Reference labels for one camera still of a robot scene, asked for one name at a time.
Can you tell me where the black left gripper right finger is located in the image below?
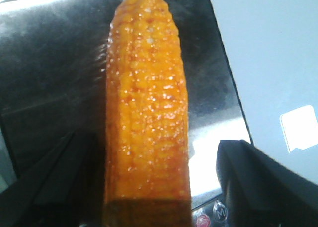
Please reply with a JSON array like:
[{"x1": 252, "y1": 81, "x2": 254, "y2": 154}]
[{"x1": 216, "y1": 140, "x2": 318, "y2": 227}]

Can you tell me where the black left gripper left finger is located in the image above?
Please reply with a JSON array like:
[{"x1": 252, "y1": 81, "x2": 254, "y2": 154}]
[{"x1": 0, "y1": 132, "x2": 103, "y2": 227}]

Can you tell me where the orange corn cob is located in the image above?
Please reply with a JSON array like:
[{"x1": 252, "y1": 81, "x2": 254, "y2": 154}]
[{"x1": 103, "y1": 0, "x2": 192, "y2": 227}]

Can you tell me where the black electronic kitchen scale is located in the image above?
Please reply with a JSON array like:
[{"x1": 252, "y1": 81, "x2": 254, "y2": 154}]
[{"x1": 0, "y1": 0, "x2": 249, "y2": 227}]

